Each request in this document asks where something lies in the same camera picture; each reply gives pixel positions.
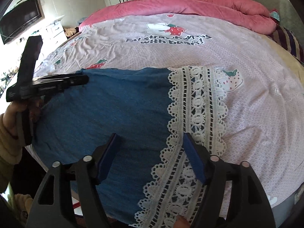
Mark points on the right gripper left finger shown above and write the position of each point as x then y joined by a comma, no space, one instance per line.
52,205

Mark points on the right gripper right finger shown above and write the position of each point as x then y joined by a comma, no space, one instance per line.
248,207

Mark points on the blue denim lace-trimmed pants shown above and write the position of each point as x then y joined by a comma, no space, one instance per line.
151,180

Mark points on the left hand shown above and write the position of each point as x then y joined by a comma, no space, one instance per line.
10,115

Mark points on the white dresser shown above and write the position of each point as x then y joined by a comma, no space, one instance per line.
52,33

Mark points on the green fleece-cuffed left sleeve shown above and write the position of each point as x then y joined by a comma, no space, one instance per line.
10,153

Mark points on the clothes pile on floor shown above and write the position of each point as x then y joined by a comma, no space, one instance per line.
69,32

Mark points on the pink strawberry print bedsheet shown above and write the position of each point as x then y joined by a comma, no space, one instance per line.
264,123

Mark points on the striped pillow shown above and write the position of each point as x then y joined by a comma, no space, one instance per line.
287,40

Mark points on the pink quilt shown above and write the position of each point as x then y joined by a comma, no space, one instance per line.
245,13

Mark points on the grey headboard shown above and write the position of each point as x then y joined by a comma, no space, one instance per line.
289,18

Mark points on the wall-mounted black television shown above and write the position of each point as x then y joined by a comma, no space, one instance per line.
18,18

